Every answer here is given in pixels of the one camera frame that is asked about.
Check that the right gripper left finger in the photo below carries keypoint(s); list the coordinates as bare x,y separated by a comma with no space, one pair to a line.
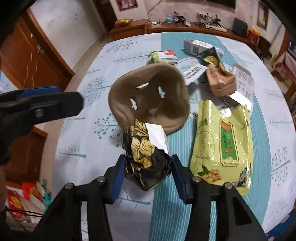
114,180

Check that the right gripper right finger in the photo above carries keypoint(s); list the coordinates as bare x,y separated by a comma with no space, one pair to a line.
182,177

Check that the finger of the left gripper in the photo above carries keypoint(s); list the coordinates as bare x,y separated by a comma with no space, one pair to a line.
34,90
53,106

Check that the black gold floral wrapper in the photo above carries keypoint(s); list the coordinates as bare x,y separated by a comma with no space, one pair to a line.
148,160

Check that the yellow green tea bag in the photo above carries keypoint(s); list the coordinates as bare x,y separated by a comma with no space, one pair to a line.
223,148

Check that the brown paper bowl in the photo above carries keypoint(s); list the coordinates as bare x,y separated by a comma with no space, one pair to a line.
155,94

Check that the white barcode paper label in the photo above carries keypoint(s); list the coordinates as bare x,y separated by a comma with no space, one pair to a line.
194,73

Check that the brown cardboard box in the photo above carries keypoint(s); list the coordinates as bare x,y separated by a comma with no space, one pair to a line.
221,82

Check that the dark green gold packet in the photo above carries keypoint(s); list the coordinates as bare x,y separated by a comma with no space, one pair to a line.
210,57

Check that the wooden door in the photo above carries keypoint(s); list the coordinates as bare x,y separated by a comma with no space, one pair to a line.
29,59

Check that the white teal tablecloth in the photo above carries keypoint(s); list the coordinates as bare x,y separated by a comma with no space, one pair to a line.
91,142

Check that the white green red packet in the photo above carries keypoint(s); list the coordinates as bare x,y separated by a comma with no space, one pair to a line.
167,56

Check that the yellow fruit bowl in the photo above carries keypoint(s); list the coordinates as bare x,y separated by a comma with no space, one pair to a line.
122,23

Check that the wooden tv cabinet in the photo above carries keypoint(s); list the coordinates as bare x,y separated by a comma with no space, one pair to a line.
140,27

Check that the grey white carton box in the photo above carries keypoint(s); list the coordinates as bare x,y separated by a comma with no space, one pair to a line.
196,47

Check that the white set-top box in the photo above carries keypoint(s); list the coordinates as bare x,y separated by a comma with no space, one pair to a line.
215,27

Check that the red basket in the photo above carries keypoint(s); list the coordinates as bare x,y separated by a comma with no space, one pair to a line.
253,36

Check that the dark green air fryer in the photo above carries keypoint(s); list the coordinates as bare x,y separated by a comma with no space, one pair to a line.
240,27

